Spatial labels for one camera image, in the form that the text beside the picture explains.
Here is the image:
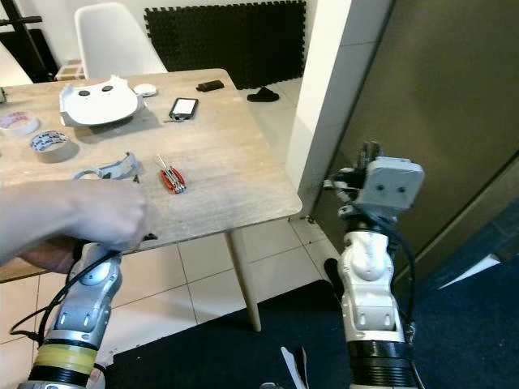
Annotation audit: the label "light wooden table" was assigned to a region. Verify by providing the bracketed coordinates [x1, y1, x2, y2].
[0, 69, 302, 280]

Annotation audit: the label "silver laptop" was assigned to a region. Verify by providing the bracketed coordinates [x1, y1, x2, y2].
[0, 45, 24, 90]

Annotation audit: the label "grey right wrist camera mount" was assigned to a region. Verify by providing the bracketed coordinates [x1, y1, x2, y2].
[338, 157, 426, 233]

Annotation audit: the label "smartphone with white screen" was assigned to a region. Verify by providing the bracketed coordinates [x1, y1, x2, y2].
[169, 97, 200, 123]

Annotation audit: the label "white plastic chair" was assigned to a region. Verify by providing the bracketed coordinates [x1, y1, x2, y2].
[75, 2, 167, 79]

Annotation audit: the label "bare arm person right hand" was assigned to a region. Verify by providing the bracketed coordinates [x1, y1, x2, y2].
[77, 182, 150, 250]

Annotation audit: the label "bare arm person left hand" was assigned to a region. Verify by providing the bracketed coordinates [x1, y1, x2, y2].
[21, 240, 79, 276]

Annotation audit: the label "red folding hex key tool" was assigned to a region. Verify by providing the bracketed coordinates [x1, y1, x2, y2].
[156, 154, 189, 195]

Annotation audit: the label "grey-blue left wrist camera mount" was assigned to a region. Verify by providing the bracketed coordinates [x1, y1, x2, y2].
[71, 153, 140, 182]

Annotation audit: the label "black slipper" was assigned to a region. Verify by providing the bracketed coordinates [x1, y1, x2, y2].
[247, 87, 281, 104]
[323, 258, 345, 301]

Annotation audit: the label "black metal stand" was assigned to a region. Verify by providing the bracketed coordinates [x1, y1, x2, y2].
[0, 0, 59, 82]

